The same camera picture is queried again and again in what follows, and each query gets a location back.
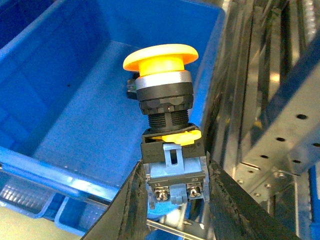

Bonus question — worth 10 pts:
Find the blue lower shelf bin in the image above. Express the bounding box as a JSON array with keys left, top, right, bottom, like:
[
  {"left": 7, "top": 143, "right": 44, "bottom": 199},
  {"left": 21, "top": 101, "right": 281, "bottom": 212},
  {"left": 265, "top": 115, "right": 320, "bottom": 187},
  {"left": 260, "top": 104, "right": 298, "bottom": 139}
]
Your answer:
[{"left": 0, "top": 162, "right": 129, "bottom": 236}]

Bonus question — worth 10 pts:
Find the yellow mushroom push button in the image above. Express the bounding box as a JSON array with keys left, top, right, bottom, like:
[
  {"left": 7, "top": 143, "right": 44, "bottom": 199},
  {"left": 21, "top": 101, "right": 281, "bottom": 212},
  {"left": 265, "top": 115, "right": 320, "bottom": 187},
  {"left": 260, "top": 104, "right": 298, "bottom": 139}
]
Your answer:
[{"left": 123, "top": 44, "right": 210, "bottom": 209}]

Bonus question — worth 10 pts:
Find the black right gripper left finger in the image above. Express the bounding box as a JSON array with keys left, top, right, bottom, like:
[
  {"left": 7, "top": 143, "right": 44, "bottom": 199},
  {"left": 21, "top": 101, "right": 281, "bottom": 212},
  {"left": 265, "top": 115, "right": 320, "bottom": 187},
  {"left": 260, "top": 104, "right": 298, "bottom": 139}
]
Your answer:
[{"left": 82, "top": 161, "right": 148, "bottom": 240}]

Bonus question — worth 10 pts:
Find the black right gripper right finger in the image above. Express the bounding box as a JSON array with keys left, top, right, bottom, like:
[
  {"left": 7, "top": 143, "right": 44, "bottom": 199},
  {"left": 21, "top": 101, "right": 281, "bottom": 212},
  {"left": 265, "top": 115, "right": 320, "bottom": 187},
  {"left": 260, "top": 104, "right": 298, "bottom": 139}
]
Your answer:
[{"left": 206, "top": 152, "right": 299, "bottom": 240}]

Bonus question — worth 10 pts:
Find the blue target bin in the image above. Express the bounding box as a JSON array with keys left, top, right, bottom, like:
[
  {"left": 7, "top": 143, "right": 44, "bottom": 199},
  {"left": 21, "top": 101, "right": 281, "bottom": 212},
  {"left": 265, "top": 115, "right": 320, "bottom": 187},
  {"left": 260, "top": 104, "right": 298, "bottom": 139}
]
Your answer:
[{"left": 0, "top": 0, "right": 225, "bottom": 201}]

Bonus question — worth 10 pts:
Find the red mushroom push button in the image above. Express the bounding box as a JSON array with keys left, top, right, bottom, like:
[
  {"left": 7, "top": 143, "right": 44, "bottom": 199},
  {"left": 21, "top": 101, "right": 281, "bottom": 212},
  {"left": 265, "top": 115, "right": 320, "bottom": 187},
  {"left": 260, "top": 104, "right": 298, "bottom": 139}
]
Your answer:
[{"left": 126, "top": 72, "right": 140, "bottom": 100}]

